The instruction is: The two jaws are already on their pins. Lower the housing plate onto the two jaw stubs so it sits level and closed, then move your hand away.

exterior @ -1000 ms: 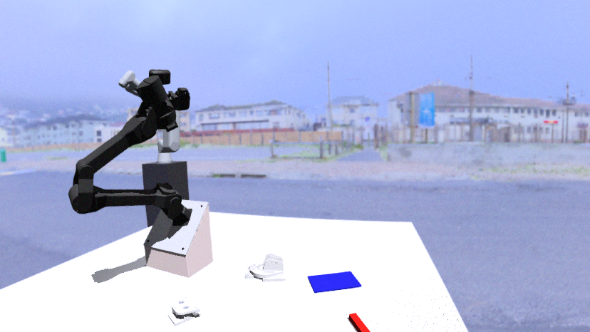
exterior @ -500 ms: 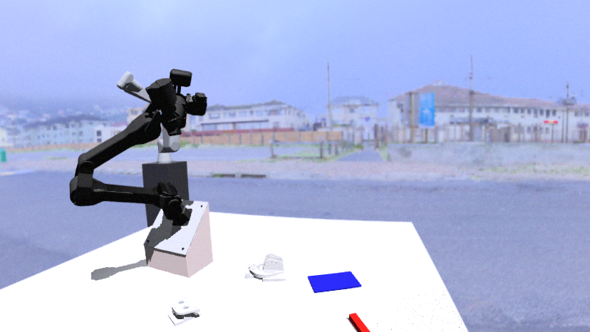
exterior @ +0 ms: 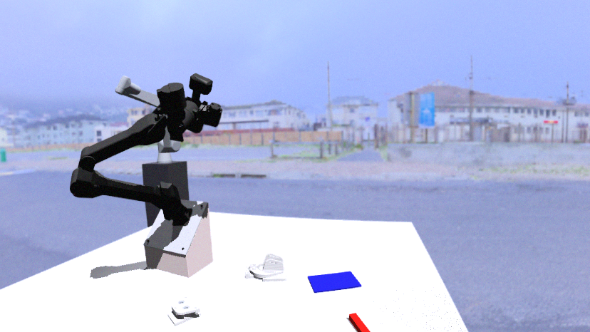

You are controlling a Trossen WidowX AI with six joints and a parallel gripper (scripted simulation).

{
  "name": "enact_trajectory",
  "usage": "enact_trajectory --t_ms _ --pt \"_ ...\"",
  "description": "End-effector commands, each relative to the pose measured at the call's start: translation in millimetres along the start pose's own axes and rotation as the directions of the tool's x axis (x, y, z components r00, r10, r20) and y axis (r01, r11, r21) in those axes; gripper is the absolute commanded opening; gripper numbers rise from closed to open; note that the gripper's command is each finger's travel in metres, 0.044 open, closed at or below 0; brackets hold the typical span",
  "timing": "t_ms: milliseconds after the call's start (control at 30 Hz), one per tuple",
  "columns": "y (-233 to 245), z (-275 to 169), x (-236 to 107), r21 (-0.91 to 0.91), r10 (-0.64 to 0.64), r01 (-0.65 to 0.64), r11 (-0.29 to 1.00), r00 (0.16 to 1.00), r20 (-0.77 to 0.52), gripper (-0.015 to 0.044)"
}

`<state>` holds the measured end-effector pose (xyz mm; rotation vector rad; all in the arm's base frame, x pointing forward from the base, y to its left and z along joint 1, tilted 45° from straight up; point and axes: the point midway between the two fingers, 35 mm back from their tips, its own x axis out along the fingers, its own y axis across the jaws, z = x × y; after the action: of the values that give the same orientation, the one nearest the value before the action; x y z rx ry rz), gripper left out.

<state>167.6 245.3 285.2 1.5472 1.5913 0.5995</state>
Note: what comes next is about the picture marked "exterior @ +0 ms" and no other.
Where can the blue flat plate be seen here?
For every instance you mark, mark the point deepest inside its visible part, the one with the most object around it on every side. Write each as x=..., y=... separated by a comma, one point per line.
x=333, y=282

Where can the red rectangular bar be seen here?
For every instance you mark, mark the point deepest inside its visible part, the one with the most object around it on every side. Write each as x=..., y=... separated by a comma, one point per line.
x=357, y=323

